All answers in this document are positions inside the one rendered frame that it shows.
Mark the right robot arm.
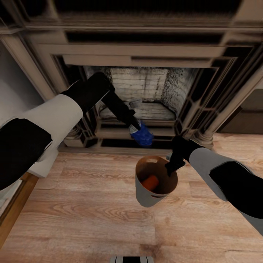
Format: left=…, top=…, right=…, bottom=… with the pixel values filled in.
left=165, top=136, right=263, bottom=236

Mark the can of soda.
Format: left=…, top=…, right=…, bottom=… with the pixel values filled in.
left=128, top=121, right=154, bottom=147
left=141, top=175, right=159, bottom=192

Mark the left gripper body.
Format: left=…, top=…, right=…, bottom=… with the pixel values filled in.
left=109, top=98, right=134, bottom=122

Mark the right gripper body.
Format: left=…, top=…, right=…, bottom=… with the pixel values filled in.
left=165, top=155, right=185, bottom=173

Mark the trash can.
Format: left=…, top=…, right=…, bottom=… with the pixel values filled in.
left=135, top=156, right=178, bottom=207

